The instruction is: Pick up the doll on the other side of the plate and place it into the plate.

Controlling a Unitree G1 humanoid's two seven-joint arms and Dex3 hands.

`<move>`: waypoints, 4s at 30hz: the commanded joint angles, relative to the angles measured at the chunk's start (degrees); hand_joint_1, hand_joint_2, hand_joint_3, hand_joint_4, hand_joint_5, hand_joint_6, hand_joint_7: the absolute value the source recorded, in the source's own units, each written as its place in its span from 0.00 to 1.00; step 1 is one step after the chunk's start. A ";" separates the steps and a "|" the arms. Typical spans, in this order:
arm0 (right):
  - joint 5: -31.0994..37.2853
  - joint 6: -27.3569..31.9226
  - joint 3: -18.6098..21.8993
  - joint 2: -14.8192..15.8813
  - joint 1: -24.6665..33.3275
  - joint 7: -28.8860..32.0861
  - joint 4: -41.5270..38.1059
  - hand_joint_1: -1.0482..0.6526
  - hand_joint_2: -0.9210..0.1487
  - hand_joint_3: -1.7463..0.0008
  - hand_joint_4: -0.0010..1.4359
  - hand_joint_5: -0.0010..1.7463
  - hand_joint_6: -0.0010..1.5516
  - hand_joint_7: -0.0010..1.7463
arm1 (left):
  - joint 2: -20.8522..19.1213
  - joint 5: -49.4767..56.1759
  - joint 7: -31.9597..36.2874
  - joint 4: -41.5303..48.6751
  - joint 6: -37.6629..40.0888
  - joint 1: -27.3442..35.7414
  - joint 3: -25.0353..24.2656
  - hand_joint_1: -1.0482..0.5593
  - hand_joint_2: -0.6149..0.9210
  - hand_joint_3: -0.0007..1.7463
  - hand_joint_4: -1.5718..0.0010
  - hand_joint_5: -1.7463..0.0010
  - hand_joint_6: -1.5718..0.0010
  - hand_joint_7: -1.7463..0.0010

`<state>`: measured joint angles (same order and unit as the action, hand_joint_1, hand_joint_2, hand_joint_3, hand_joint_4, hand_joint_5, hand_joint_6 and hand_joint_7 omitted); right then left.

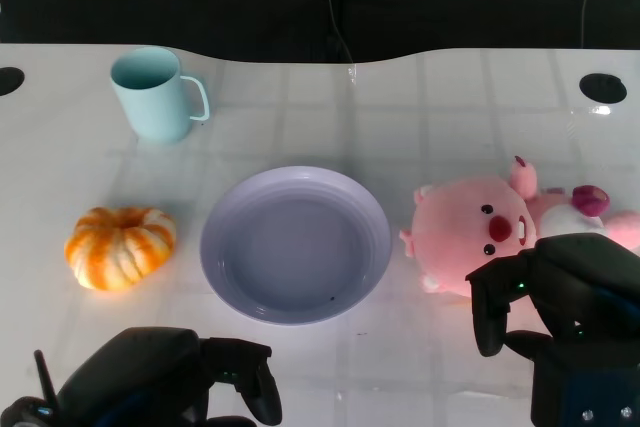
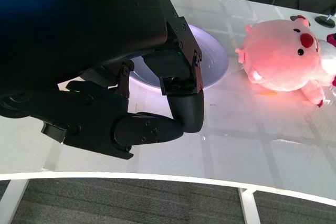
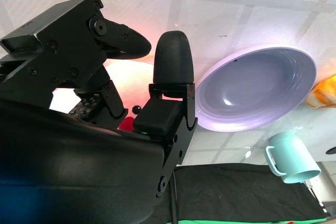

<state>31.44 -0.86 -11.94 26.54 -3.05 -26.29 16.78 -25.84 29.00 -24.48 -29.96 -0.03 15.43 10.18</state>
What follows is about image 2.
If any lavender round plate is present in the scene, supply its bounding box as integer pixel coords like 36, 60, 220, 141
130, 24, 228, 90

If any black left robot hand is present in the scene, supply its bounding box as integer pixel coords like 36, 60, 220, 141
0, 0, 205, 161

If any black round table grommet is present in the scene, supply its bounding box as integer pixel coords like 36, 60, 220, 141
314, 15, 336, 28

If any pink plush pig doll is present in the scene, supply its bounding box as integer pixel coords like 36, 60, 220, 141
235, 15, 336, 109

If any white table leg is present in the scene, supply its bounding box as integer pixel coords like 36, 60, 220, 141
0, 178, 30, 210
238, 188, 261, 224

